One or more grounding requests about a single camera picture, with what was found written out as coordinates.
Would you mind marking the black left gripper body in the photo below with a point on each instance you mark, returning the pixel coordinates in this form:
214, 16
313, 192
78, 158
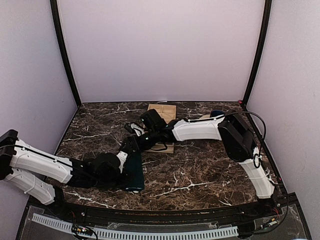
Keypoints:
104, 181

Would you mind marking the black right frame post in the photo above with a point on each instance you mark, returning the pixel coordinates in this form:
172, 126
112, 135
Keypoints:
259, 51

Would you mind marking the white slotted cable duct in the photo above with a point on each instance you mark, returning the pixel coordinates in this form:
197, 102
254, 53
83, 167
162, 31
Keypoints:
119, 231

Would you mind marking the blue enamel mug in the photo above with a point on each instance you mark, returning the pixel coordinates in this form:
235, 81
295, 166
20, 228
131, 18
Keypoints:
216, 113

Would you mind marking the wooden compartment tray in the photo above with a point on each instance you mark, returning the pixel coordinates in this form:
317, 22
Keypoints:
168, 113

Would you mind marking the black frame post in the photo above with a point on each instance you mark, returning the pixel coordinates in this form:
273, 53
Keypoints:
63, 51
259, 51

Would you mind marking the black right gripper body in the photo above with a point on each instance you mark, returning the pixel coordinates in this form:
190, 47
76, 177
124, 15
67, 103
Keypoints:
147, 143

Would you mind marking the beige ceramic plate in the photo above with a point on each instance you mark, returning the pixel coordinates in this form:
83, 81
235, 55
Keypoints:
205, 117

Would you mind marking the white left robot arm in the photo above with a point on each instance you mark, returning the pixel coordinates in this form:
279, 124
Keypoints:
20, 163

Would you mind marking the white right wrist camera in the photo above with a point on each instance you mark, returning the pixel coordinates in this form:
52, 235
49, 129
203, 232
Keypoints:
134, 128

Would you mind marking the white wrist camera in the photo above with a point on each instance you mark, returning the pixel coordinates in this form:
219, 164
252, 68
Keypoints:
134, 128
123, 157

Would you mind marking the black left frame post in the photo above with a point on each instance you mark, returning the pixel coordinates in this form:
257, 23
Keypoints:
63, 51

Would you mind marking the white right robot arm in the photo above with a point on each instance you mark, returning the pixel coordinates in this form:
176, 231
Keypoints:
230, 128

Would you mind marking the dark green sock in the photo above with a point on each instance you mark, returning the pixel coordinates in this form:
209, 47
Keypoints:
134, 166

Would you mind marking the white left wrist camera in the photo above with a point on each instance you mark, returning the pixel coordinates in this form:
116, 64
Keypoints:
123, 157

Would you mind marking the black front table rail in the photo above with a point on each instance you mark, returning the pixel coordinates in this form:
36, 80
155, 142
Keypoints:
238, 214

